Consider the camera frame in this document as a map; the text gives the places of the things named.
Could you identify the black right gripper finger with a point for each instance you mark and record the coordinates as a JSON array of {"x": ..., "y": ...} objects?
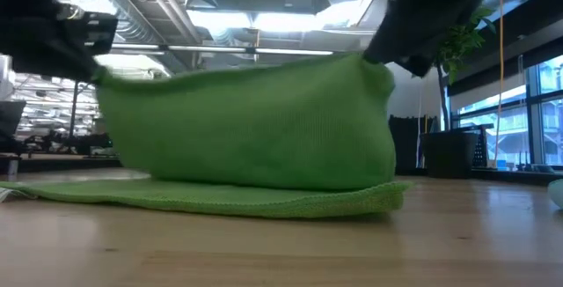
[{"x": 409, "y": 51}]

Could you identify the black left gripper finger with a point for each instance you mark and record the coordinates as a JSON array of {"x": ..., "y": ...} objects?
[{"x": 90, "y": 73}]

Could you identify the green microfiber towel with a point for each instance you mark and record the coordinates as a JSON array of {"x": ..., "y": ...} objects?
[{"x": 264, "y": 124}]

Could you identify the teal microfiber towel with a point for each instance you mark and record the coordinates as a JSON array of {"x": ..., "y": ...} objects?
[{"x": 557, "y": 192}]

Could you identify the potted green plant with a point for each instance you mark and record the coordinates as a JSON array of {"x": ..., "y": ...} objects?
[{"x": 457, "y": 45}]

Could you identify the black background monitor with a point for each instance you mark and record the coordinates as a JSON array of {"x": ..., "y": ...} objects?
[{"x": 9, "y": 119}]

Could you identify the black leaning panel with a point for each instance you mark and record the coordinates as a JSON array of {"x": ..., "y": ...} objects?
[{"x": 404, "y": 142}]

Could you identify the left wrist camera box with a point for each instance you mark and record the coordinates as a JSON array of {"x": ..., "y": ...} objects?
[{"x": 94, "y": 34}]

